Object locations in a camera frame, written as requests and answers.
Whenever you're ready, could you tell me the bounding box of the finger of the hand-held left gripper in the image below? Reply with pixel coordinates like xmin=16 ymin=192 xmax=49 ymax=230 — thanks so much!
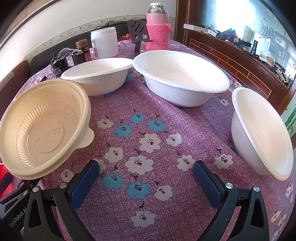
xmin=9 ymin=179 xmax=40 ymax=197
xmin=0 ymin=173 xmax=13 ymax=193

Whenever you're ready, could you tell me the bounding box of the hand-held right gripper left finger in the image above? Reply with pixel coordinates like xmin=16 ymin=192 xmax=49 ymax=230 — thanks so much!
xmin=23 ymin=159 xmax=100 ymax=241

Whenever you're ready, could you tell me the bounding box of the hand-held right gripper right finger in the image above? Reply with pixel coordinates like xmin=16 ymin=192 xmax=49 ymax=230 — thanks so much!
xmin=193 ymin=160 xmax=270 ymax=241

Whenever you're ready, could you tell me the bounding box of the beige plastic bowl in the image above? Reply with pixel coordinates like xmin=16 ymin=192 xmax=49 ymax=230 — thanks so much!
xmin=0 ymin=79 xmax=95 ymax=181

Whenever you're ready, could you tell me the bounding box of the large white paper bowl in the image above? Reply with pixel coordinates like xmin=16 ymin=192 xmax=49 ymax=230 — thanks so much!
xmin=132 ymin=50 xmax=230 ymax=107

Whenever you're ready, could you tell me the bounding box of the purple floral tablecloth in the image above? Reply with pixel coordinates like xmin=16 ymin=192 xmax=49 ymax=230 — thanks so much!
xmin=14 ymin=39 xmax=296 ymax=241

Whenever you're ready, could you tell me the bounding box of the black power adapter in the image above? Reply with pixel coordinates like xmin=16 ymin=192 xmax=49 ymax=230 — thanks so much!
xmin=50 ymin=57 xmax=68 ymax=78

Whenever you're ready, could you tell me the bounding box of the dark bottle with cork lid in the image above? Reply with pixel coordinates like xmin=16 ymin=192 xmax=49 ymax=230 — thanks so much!
xmin=70 ymin=39 xmax=92 ymax=66

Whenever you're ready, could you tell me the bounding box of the brown wooden counter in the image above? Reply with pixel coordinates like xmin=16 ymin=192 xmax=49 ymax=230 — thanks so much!
xmin=174 ymin=0 xmax=296 ymax=116

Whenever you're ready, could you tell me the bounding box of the white and black cup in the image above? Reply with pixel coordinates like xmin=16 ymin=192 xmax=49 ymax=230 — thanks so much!
xmin=90 ymin=27 xmax=119 ymax=61

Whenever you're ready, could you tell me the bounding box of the white flat box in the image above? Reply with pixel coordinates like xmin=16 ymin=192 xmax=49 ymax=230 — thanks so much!
xmin=183 ymin=23 xmax=210 ymax=33

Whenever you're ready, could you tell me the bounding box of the pink thermos with knit sleeve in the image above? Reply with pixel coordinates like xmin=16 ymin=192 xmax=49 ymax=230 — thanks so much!
xmin=146 ymin=3 xmax=173 ymax=52

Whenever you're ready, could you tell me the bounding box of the white cable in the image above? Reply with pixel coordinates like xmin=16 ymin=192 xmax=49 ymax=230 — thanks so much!
xmin=58 ymin=47 xmax=77 ymax=58

